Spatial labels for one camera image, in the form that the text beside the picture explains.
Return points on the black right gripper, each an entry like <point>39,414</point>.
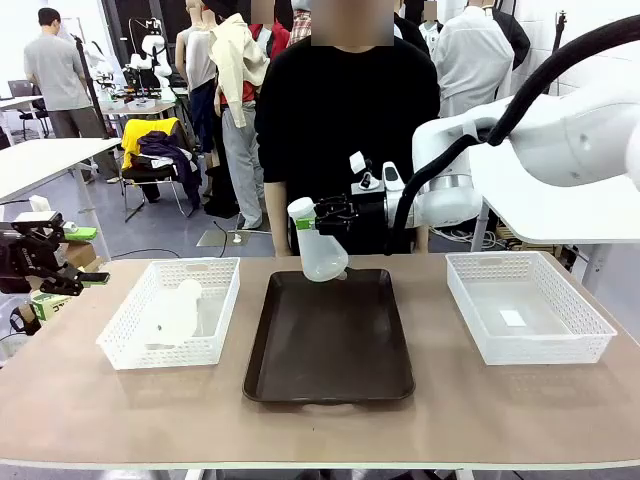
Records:
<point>367,214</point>

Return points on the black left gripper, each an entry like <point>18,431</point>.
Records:
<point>22,260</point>

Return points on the white flask with cap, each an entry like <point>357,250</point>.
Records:
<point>322,257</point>

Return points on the person's left forearm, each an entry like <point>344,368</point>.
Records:
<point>422,240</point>

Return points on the person's right forearm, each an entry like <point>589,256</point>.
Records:
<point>277,220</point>

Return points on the brown cardboard box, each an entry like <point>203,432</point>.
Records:
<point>82,257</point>

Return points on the white and green box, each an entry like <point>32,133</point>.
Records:
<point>50,305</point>

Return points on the person in black sweater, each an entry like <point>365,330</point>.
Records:
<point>345,125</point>

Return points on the black metal chair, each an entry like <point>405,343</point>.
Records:
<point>150,175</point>

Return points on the white plastic flask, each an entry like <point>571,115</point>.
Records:
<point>175,315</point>

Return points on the grey floor plate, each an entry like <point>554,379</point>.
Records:
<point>215,238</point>

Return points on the dark brown plastic tray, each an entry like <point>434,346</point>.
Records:
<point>327,340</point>

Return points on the yellow garment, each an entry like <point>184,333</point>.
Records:
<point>135,137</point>

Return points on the dark purple garment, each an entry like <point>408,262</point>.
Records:
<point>172,152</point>

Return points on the black office chair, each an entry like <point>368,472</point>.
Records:
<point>37,112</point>

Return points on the black tripod stand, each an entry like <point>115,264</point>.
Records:
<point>556,40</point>
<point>92,90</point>

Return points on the mannequin with cream jacket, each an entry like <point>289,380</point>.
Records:
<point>237,75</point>

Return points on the cluttered background work table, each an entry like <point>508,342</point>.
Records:
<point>145,102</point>

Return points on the grey laptop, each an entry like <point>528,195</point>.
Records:
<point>20,89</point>

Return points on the person in red top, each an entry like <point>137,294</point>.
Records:
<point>275,37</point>

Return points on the man in grey shirt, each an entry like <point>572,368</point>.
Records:
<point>55,70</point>

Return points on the mannequin with white shirt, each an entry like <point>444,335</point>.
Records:
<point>470,65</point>

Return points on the mannequin with white tank top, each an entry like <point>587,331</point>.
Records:
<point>197,60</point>

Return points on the white paper label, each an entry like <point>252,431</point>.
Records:
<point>512,318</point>

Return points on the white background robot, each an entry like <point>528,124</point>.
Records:
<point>150,50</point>

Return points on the black hanging jacket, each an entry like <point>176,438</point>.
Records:
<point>515,35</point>

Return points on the white perforated basket with label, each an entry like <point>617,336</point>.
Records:
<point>590,320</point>

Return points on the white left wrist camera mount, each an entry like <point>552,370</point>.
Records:
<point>37,216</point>

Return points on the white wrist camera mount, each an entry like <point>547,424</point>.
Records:
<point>372,175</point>
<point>37,216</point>

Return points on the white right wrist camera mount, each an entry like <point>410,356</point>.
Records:
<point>372,175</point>

